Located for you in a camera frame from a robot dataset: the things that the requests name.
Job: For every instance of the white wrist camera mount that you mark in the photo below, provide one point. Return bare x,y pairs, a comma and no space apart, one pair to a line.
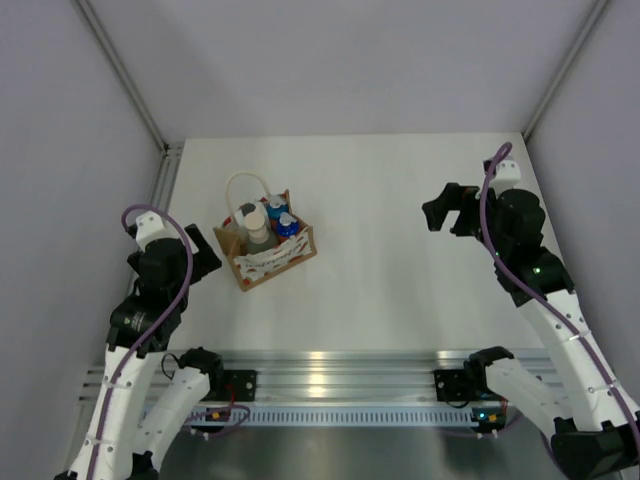
150,227
507,175

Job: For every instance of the aluminium rail base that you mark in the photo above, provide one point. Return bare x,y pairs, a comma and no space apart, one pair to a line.
343,390

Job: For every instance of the right aluminium corner post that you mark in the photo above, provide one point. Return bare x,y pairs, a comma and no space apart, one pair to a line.
569,58

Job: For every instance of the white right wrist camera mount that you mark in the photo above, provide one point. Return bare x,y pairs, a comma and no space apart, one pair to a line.
507,175

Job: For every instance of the green bottle beige cap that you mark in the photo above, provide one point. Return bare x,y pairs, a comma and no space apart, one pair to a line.
260,236

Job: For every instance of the white bottle grey cap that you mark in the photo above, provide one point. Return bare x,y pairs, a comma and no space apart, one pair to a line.
247,208

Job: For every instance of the left aluminium corner post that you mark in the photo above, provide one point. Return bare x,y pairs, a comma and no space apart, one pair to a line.
99,33

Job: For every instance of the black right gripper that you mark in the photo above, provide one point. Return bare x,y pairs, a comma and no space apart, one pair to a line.
451,199

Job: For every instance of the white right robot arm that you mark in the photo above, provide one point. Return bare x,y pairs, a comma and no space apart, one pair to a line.
593,430

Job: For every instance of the burlap watermelon canvas bag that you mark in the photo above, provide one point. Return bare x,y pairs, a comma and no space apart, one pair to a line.
252,270

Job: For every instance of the aluminium corner post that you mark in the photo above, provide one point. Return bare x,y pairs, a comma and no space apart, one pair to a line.
99,33
569,58

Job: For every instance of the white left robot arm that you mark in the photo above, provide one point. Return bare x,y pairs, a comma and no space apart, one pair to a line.
123,440

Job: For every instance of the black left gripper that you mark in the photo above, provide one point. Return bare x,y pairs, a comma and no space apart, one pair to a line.
205,260

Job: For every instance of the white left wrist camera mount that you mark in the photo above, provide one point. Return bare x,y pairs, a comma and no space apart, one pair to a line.
150,227

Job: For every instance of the blue orange pump bottle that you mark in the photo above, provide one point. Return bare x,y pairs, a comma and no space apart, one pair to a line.
287,226
276,205

